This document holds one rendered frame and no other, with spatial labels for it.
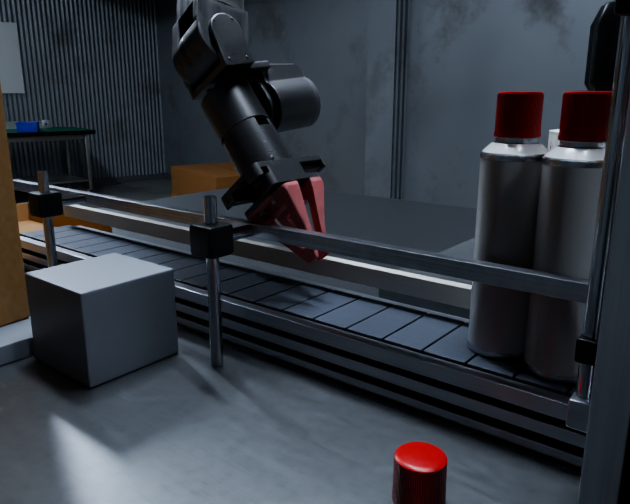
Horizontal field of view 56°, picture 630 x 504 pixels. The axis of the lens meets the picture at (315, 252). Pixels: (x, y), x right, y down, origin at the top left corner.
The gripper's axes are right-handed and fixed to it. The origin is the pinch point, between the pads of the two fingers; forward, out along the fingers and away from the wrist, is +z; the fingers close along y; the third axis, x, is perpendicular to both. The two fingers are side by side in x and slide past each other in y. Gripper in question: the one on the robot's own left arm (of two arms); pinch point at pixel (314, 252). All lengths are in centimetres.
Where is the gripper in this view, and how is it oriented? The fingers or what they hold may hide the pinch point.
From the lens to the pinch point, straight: 59.7
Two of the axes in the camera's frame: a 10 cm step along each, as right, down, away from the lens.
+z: 4.9, 8.5, -1.9
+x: -6.0, 4.9, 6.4
